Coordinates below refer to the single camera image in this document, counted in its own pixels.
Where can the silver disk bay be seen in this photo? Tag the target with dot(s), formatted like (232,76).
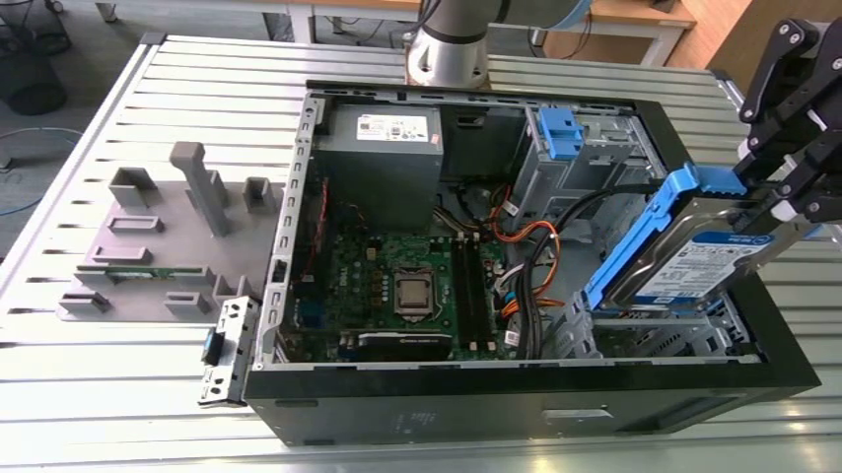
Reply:
(582,340)

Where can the wooden desk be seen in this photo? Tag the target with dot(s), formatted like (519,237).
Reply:
(631,20)

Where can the silver CPU in socket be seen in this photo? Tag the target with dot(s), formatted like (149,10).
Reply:
(415,293)

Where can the grey parts rack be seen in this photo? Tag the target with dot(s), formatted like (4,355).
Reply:
(184,276)

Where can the black PC case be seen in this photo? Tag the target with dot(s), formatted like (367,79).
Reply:
(460,409)

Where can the black graphics card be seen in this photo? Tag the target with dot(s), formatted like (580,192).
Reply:
(407,345)

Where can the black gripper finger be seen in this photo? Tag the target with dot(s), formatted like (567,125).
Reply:
(786,54)
(815,177)

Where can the green motherboard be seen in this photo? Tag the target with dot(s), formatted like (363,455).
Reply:
(355,295)

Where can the black RAM slot bank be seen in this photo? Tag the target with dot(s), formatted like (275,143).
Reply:
(469,295)

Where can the green RAM stick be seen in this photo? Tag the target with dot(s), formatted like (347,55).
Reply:
(131,272)

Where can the wooden cabinet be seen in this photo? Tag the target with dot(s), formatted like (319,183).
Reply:
(743,49)

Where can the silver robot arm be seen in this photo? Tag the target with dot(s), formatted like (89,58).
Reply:
(447,54)

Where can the silver optical drive cage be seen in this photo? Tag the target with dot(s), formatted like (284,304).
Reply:
(572,182)

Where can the grey power supply unit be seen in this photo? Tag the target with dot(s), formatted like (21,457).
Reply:
(381,162)

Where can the silver front port panel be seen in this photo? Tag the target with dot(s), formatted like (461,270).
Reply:
(229,345)

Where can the black bin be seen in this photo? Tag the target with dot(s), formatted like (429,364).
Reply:
(36,88)

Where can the hard disk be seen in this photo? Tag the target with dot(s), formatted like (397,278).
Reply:
(710,266)

